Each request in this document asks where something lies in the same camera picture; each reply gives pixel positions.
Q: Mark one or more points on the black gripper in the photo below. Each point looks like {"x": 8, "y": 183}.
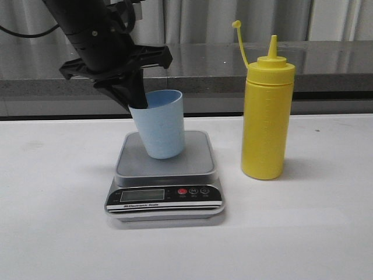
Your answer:
{"x": 104, "y": 53}

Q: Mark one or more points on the light blue plastic cup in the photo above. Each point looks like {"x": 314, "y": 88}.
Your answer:
{"x": 161, "y": 124}

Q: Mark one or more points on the yellow squeeze bottle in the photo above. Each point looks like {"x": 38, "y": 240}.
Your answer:
{"x": 268, "y": 95}

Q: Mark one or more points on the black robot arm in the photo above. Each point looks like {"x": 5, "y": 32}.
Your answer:
{"x": 77, "y": 16}

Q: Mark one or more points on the silver digital kitchen scale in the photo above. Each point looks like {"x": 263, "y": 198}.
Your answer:
{"x": 186, "y": 186}

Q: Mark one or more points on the grey curtain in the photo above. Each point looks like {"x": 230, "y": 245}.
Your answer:
{"x": 174, "y": 22}

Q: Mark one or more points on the grey stone countertop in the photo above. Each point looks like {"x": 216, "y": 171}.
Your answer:
{"x": 331, "y": 78}

